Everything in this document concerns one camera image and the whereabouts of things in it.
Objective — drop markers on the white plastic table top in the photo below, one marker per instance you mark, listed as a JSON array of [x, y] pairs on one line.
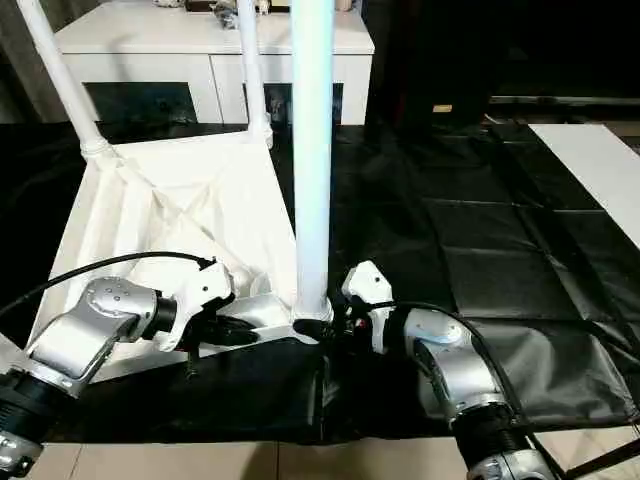
[[175, 200]]

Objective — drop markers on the white plastic table leg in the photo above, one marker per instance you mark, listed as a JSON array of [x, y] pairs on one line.
[[65, 80], [252, 70], [312, 150]]

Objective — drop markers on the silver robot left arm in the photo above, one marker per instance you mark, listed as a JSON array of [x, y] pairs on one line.
[[85, 330]]

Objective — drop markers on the black work mat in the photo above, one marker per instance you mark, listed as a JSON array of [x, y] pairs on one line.
[[500, 225]]

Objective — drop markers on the white blue carton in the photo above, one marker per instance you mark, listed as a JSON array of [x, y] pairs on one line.
[[279, 107]]

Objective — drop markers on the small yellow box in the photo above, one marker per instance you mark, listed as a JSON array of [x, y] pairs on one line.
[[442, 108]]

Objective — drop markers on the white cabinet with glass doors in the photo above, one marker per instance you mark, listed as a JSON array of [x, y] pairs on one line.
[[150, 55]]

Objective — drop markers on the white flat board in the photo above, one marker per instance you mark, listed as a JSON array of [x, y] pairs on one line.
[[595, 170]]

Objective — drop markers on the black folding stand leg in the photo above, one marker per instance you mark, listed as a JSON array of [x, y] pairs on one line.
[[607, 457]]

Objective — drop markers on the dark green box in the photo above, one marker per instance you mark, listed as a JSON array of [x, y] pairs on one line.
[[200, 5]]

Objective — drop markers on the grey curtain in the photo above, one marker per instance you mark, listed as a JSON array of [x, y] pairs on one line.
[[25, 65]]

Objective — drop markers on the white spotted bowl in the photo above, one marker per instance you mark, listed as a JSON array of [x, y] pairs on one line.
[[167, 3]]

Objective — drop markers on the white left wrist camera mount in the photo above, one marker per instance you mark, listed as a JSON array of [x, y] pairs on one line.
[[205, 290]]

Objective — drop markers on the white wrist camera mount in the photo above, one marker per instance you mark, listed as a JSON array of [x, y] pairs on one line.
[[367, 285], [205, 290]]

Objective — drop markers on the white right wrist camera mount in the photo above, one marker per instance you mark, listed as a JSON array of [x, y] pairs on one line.
[[367, 285]]

